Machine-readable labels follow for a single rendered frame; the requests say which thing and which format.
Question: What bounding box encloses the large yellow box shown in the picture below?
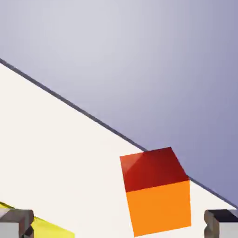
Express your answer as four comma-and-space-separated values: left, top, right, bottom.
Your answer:
0, 202, 75, 238

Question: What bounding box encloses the large orange box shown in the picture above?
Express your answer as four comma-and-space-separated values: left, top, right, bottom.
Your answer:
119, 146, 192, 238

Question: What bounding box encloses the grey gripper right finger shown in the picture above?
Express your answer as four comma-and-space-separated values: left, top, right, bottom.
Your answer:
204, 209, 238, 238

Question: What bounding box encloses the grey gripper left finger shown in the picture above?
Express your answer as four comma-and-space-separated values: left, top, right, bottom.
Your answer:
0, 208, 35, 238

